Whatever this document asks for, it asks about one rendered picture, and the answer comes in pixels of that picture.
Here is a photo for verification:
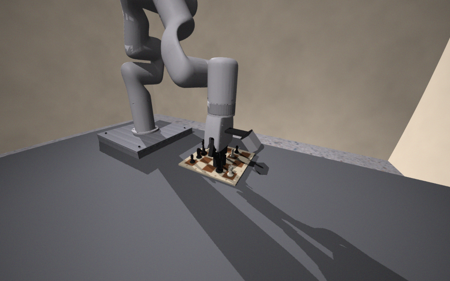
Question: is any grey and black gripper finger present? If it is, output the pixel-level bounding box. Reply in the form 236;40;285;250
208;138;223;169
222;146;228;165

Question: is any brown and cream chessboard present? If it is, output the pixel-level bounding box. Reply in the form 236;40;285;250
179;147;255;186

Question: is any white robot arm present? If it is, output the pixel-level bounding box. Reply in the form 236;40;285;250
120;0;238;135

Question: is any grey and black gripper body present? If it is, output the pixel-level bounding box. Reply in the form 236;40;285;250
204;113;235;152

